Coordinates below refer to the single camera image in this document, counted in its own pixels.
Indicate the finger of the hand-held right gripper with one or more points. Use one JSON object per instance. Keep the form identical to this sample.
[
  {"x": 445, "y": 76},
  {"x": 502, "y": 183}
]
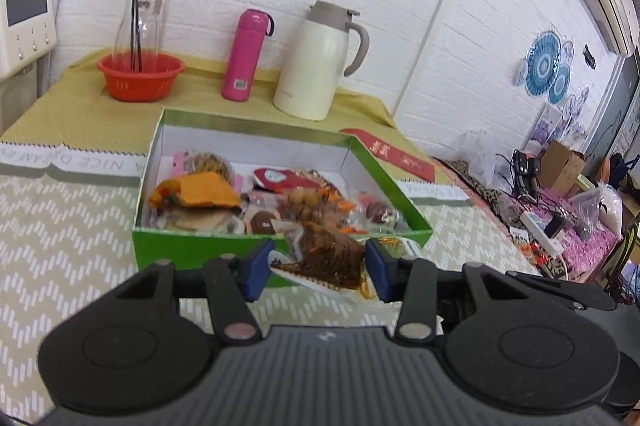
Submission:
[{"x": 565, "y": 293}]

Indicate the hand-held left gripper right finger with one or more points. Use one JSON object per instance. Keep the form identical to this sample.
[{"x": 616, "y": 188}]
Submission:
[{"x": 380, "y": 273}]

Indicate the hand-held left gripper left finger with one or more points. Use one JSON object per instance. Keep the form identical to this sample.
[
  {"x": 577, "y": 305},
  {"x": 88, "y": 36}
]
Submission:
[{"x": 255, "y": 271}]

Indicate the pile of snack packets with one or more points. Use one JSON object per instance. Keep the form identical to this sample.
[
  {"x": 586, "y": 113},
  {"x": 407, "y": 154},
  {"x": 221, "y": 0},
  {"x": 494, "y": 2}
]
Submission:
[{"x": 260, "y": 221}]

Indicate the clear packet brown dried snack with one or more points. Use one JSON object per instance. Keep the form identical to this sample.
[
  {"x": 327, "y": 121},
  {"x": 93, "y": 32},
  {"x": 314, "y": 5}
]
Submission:
[{"x": 325, "y": 256}]

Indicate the green cardboard box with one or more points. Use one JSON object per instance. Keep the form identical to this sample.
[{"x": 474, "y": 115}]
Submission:
[{"x": 175, "y": 251}]

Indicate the orange-print clear snack packet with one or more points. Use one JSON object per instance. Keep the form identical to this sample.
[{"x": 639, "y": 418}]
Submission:
[{"x": 310, "y": 201}]

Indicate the large red nut packet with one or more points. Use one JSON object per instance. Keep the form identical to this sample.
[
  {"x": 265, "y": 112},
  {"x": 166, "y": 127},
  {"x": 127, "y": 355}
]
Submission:
[{"x": 290, "y": 180}]

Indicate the pink floral cloth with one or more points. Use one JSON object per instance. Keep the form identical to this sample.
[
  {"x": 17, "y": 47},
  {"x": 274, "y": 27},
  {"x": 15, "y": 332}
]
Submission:
[{"x": 590, "y": 251}]

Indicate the black power adapter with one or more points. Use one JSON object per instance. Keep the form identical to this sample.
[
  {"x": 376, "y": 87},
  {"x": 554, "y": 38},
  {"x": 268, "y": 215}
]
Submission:
[{"x": 555, "y": 225}]

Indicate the white power strip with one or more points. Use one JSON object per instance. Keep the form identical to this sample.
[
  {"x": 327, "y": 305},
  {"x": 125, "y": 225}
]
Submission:
[{"x": 537, "y": 226}]

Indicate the white plastic bag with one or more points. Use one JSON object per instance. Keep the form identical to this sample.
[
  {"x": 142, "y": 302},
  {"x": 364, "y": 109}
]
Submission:
[{"x": 605, "y": 211}]

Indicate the flat orange snack packet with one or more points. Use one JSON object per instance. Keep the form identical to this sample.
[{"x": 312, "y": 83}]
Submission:
[{"x": 205, "y": 191}]

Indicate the red envelope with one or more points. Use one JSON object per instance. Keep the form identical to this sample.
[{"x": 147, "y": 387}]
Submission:
[{"x": 395, "y": 155}]

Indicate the clear plastic bag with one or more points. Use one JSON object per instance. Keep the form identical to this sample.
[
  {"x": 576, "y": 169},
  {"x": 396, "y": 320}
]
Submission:
[{"x": 475, "y": 150}]

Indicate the chevron patterned tablecloth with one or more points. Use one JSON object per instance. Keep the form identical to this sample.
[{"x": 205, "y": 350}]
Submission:
[{"x": 60, "y": 226}]

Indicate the cream thermal jug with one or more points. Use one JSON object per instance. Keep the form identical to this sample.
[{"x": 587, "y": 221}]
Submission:
[{"x": 310, "y": 70}]

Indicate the pink thermos bottle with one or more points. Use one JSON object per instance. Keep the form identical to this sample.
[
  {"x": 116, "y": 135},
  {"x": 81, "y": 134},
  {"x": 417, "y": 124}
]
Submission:
[{"x": 242, "y": 55}]

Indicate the red plastic basket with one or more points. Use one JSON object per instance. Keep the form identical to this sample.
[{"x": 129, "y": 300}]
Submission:
[{"x": 140, "y": 85}]

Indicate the yellow cloth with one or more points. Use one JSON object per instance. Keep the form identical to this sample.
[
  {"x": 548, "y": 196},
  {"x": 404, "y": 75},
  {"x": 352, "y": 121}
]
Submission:
[{"x": 75, "y": 115}]

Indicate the black straw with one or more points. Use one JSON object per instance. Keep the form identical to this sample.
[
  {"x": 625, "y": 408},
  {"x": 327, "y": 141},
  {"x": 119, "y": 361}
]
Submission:
[
  {"x": 133, "y": 20},
  {"x": 139, "y": 30}
]

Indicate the glass carafe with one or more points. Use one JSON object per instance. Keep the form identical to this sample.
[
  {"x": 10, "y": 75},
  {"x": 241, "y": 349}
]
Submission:
[{"x": 150, "y": 25}]

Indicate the white air conditioner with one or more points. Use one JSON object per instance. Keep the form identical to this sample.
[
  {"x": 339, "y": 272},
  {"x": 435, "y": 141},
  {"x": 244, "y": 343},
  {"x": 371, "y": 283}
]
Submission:
[{"x": 612, "y": 0}]

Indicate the wall photo cards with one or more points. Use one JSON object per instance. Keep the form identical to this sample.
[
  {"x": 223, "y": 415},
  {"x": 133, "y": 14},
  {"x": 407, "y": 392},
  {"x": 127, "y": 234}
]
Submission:
[{"x": 547, "y": 125}]

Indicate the medium blue mandala wall sticker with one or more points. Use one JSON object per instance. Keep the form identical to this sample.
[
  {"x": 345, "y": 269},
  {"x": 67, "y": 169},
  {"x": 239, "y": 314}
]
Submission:
[{"x": 560, "y": 84}]

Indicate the small blue mandala wall sticker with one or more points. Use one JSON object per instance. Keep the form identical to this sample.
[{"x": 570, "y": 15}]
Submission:
[{"x": 521, "y": 73}]

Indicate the large blue mandala wall sticker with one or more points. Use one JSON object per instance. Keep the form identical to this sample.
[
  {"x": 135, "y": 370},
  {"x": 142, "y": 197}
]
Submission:
[{"x": 542, "y": 63}]

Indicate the black wall sign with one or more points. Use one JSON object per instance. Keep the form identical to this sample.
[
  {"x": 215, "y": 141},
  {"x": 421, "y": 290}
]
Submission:
[{"x": 590, "y": 56}]

